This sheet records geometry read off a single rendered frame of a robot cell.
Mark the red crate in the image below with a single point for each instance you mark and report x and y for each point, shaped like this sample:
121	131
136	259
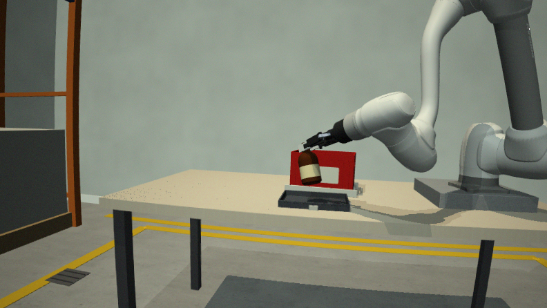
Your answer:
336	168

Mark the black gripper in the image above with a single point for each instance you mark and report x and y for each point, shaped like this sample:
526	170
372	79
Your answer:
332	136

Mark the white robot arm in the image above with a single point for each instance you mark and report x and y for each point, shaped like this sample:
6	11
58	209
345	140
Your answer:
486	152

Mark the brown glass bottle with cream label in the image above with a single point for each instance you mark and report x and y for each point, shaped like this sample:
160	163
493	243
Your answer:
309	168

